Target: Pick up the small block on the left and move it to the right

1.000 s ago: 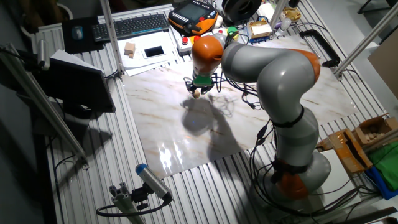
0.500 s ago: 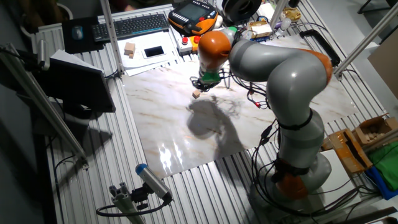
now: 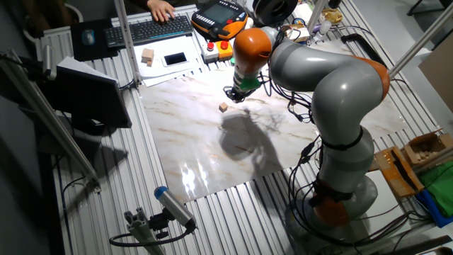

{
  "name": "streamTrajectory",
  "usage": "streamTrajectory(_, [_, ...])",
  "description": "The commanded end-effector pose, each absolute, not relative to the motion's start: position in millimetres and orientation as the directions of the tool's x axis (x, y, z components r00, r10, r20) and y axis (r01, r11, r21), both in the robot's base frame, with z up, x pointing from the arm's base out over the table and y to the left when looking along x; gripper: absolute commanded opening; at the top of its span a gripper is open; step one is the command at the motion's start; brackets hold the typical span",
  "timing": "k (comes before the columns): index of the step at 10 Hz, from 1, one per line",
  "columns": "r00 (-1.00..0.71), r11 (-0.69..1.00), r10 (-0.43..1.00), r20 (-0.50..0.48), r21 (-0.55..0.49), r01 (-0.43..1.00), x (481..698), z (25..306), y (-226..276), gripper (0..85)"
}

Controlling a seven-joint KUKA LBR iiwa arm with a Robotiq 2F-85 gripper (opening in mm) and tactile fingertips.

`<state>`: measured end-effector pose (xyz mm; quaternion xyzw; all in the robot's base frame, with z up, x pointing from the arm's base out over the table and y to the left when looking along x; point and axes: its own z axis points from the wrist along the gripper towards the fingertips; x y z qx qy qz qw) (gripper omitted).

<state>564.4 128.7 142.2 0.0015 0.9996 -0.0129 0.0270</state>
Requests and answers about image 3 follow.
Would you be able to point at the small wooden cube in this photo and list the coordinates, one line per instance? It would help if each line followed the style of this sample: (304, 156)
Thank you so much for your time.
(223, 107)

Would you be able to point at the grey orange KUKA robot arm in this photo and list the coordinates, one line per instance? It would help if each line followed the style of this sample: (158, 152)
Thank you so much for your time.
(343, 92)

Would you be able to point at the orange flat box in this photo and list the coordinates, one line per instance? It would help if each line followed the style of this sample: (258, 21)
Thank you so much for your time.
(403, 184)

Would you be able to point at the upright aluminium profile post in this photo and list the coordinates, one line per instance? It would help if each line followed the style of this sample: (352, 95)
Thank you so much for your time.
(125, 39)

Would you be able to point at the white sheet behind monitor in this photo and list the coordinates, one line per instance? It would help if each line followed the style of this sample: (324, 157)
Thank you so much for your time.
(76, 65)

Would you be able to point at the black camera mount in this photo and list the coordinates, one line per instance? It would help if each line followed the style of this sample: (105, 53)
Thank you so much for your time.
(159, 223)

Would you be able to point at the white marble pattern sheet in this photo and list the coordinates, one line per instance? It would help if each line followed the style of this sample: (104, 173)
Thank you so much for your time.
(194, 134)

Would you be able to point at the black mouse pad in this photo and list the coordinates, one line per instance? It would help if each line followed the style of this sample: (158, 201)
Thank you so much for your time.
(102, 53)

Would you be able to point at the silver camera blue cap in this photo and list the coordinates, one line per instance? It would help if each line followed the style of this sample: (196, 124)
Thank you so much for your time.
(175, 207)

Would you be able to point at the black computer keyboard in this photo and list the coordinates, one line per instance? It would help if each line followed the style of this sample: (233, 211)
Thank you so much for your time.
(148, 32)

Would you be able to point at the black computer monitor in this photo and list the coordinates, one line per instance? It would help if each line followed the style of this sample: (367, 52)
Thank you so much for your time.
(88, 99)

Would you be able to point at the small white bottle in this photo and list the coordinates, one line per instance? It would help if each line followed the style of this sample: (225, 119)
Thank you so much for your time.
(325, 26)

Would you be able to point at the short aluminium profile stub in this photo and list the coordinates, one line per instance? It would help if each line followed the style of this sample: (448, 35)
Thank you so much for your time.
(141, 232)

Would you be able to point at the black round knob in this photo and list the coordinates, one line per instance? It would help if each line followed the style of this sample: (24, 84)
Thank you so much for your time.
(334, 3)

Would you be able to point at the large wooden block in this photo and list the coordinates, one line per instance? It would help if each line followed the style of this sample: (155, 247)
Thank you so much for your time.
(147, 55)

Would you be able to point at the blue bag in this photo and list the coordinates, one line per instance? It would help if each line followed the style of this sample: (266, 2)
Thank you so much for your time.
(433, 209)

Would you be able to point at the person bare hand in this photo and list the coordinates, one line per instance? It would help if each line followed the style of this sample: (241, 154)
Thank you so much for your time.
(161, 8)

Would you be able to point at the golden shiny packet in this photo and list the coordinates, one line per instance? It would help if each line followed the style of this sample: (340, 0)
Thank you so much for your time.
(332, 15)

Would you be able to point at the open cardboard box wood pieces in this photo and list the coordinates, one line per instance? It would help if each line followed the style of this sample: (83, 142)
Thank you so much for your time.
(424, 147)

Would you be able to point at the long diagonal aluminium bar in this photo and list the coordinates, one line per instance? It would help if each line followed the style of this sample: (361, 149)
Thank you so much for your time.
(46, 117)

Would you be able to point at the white box red button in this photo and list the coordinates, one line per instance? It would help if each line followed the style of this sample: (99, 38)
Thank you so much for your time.
(210, 51)

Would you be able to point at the brown cardboard panel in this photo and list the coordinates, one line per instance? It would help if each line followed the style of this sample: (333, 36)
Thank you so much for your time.
(439, 78)

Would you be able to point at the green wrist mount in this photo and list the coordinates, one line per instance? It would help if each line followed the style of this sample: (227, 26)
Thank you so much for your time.
(250, 84)

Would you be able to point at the thin aluminium post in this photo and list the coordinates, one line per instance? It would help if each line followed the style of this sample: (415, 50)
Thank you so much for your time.
(316, 14)

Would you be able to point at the orange black teach pendant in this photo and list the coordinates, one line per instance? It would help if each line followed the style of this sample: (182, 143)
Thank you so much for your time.
(219, 17)

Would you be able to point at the green cloth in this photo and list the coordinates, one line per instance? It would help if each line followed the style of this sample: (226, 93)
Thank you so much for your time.
(440, 187)

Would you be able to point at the person forearm dark sleeve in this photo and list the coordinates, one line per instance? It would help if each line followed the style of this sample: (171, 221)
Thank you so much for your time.
(139, 3)

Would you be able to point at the small cardboard box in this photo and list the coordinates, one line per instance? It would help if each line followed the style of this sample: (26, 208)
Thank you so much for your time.
(297, 32)

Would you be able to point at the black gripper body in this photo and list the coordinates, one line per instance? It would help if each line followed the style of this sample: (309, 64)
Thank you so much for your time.
(241, 91)

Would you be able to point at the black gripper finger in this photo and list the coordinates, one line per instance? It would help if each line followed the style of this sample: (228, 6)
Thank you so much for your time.
(241, 98)
(228, 94)

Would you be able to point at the dark wooden plank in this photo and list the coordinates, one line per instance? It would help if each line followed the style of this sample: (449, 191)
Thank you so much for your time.
(424, 244)

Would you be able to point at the orange box red button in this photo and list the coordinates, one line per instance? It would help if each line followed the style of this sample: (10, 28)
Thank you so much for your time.
(224, 49)

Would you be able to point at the white paper sheets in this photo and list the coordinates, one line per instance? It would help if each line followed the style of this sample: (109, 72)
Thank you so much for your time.
(159, 72)

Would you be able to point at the slanted aluminium frame bar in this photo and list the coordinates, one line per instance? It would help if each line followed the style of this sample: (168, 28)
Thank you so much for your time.
(421, 40)

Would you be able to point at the black chair leg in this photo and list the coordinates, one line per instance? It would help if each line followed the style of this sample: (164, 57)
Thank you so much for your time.
(417, 7)

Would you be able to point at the white smartphone dark screen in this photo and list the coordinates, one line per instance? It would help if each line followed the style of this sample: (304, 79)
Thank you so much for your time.
(175, 59)

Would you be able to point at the grey computer mouse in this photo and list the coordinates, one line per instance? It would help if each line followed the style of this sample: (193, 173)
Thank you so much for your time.
(88, 37)

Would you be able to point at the black filament spool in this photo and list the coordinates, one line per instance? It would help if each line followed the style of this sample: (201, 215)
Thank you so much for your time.
(260, 14)

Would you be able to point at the white rounded object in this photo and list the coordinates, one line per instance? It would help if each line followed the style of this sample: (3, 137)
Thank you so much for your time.
(249, 23)

